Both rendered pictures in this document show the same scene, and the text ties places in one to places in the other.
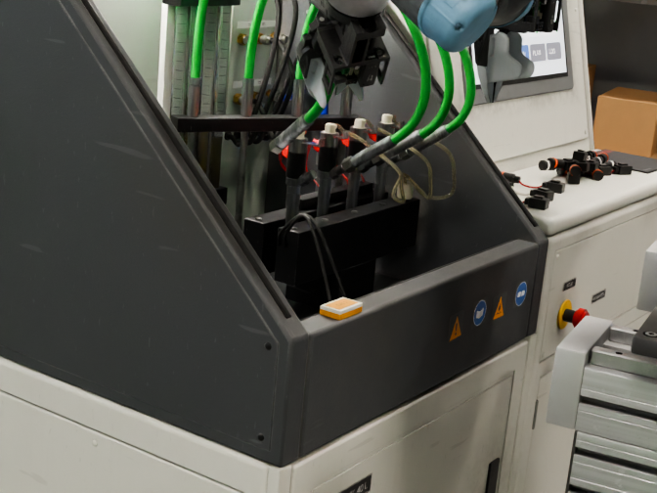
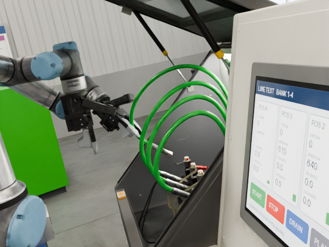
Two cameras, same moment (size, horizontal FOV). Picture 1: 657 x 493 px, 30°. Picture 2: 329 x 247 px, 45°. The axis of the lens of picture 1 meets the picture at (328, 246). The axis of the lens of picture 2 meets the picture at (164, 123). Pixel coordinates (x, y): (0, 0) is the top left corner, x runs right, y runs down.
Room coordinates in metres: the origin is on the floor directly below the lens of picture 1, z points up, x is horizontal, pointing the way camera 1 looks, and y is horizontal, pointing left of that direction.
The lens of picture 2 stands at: (2.65, -0.87, 1.54)
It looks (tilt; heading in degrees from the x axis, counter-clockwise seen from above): 13 degrees down; 137
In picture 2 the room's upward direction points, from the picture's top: 11 degrees counter-clockwise
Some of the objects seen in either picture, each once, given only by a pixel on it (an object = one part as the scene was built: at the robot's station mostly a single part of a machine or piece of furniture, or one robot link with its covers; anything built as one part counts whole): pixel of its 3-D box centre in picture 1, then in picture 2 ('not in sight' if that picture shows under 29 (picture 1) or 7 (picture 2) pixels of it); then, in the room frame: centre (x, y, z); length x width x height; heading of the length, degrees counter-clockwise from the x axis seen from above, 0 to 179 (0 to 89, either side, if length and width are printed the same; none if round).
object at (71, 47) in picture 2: not in sight; (67, 60); (1.57, -0.21, 1.51); 0.09 x 0.08 x 0.11; 121
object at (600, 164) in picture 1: (586, 161); not in sight; (2.28, -0.47, 1.01); 0.23 x 0.11 x 0.06; 147
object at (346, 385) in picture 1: (422, 333); (133, 239); (1.61, -0.14, 0.87); 0.62 x 0.04 x 0.16; 147
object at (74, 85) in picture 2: not in sight; (74, 85); (1.58, -0.20, 1.44); 0.08 x 0.08 x 0.05
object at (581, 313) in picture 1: (574, 317); not in sight; (1.97, -0.42, 0.80); 0.05 x 0.04 x 0.05; 147
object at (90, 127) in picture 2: not in sight; (90, 128); (1.60, -0.20, 1.29); 0.05 x 0.02 x 0.09; 147
